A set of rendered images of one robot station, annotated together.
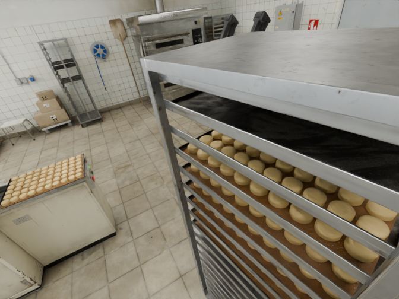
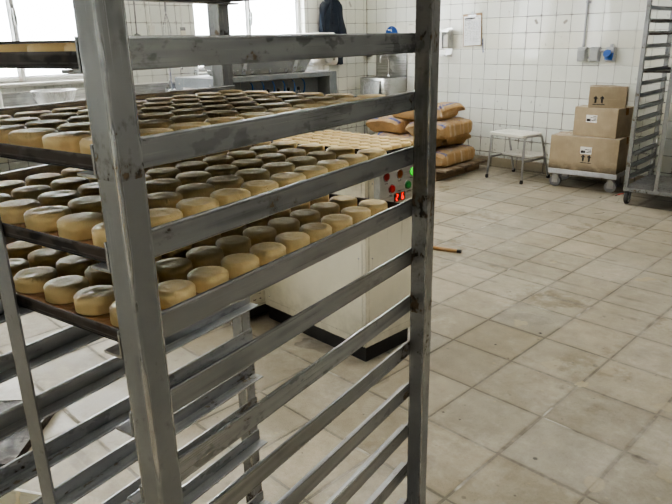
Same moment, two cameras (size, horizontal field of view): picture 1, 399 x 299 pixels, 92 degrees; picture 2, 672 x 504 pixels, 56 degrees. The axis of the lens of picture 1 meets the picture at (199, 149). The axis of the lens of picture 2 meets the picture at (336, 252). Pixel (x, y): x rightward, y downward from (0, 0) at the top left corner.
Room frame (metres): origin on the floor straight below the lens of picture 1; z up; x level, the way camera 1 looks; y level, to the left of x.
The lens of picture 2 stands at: (0.35, -1.20, 1.33)
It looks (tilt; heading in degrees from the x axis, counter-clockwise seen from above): 19 degrees down; 70
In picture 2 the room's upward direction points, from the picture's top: 1 degrees counter-clockwise
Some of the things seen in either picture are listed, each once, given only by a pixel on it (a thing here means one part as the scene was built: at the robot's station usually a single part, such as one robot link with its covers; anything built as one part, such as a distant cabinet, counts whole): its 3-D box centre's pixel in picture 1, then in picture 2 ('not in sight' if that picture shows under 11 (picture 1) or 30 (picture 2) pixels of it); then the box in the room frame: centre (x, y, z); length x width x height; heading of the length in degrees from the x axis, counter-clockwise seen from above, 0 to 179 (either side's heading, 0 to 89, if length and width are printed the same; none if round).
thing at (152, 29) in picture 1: (173, 60); not in sight; (5.46, 0.36, 1.01); 1.56 x 1.20 x 2.01; 114
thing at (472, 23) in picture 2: not in sight; (473, 32); (4.12, 4.80, 1.37); 0.27 x 0.02 x 0.40; 114
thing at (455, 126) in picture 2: not in sight; (441, 126); (3.60, 4.47, 0.47); 0.72 x 0.42 x 0.17; 30
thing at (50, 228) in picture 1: (65, 214); (335, 241); (1.30, 1.40, 0.45); 0.70 x 0.34 x 0.90; 114
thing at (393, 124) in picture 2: not in sight; (401, 122); (3.40, 4.98, 0.47); 0.72 x 0.42 x 0.17; 25
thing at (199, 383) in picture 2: not in sight; (307, 312); (0.59, -0.41, 0.96); 0.64 x 0.03 x 0.03; 36
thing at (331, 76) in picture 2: not in sight; (260, 110); (1.10, 1.86, 1.01); 0.72 x 0.33 x 0.34; 24
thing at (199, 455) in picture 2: not in sight; (309, 368); (0.59, -0.41, 0.87); 0.64 x 0.03 x 0.03; 36
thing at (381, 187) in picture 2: (89, 175); (396, 183); (1.45, 1.07, 0.77); 0.24 x 0.04 x 0.14; 24
